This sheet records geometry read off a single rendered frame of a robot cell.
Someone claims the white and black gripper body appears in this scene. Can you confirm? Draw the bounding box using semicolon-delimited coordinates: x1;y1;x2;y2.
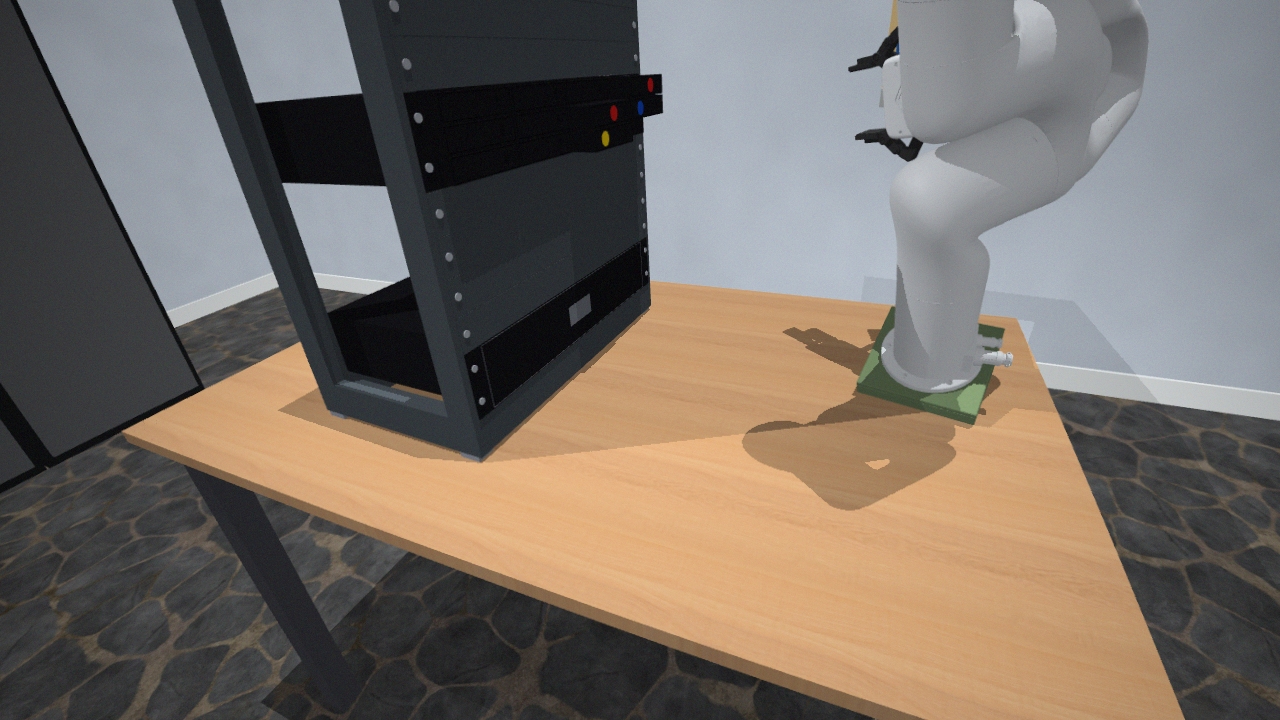
882;55;913;138

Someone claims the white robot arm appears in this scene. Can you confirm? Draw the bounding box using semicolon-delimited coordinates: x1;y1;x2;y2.
881;0;1149;393

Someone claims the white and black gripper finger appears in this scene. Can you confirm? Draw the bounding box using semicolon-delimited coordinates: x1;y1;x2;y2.
849;26;899;72
855;128;923;161

